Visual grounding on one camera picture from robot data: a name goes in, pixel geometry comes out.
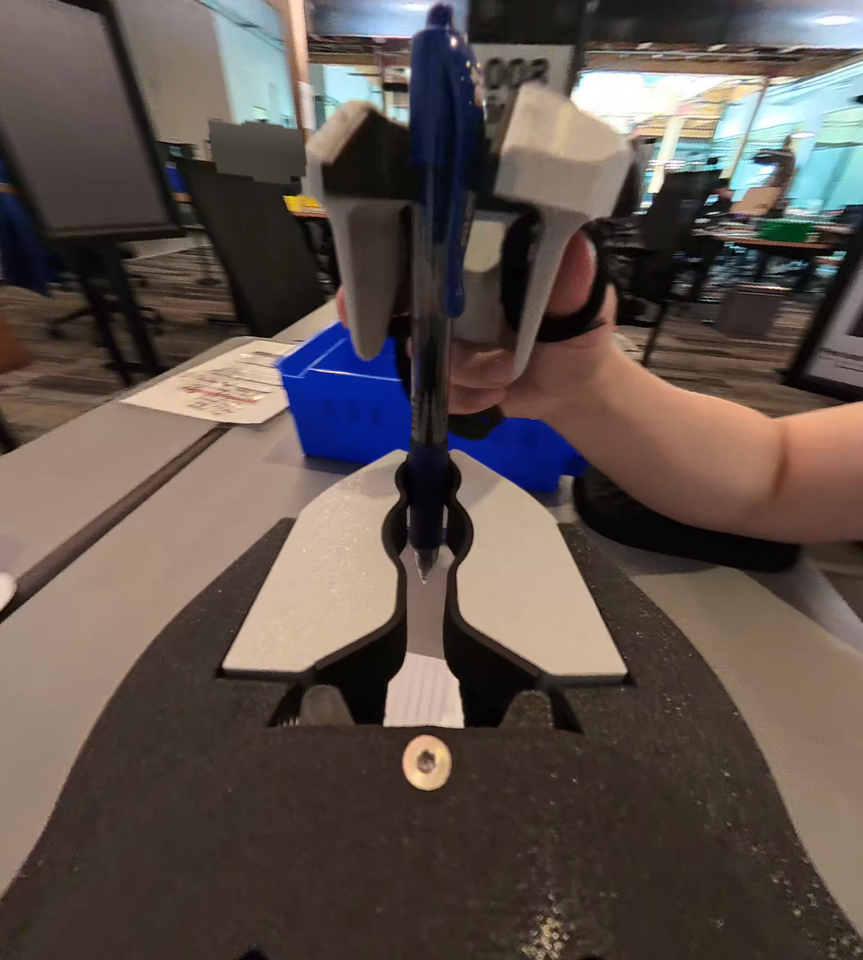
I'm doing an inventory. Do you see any background wooden desk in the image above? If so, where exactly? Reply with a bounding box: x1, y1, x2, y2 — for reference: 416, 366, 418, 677
694, 217, 856, 301

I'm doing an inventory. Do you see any printed paper sheet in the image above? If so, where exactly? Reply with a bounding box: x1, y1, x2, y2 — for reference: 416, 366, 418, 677
122, 339, 301, 427

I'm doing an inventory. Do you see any blue cloth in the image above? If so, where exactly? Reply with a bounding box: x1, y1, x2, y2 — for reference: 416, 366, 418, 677
0, 123, 54, 295

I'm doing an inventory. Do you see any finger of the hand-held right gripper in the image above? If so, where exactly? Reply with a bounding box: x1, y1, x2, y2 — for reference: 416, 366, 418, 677
491, 81, 637, 378
305, 101, 414, 361

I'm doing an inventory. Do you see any white lined notepad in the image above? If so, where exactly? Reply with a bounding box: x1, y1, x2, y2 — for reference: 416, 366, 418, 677
383, 651, 467, 729

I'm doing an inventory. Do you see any black panel on stand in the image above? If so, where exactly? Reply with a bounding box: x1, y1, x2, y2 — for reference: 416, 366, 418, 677
0, 0, 187, 387

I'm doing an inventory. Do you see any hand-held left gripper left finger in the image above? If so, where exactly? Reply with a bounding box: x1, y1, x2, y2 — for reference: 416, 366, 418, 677
220, 448, 412, 727

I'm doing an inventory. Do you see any person's right forearm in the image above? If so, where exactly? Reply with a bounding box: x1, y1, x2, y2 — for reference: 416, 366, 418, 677
551, 337, 863, 547

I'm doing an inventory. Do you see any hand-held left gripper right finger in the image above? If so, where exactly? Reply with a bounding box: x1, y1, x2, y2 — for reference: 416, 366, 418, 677
442, 448, 631, 727

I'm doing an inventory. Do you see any blue ballpoint pen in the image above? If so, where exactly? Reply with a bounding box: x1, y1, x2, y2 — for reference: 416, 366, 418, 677
401, 2, 481, 586

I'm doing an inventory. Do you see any person's right hand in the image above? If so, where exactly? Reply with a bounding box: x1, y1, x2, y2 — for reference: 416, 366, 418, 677
446, 238, 625, 445

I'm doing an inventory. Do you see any blue storage bin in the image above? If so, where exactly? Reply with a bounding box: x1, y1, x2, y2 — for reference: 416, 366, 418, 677
275, 321, 589, 495

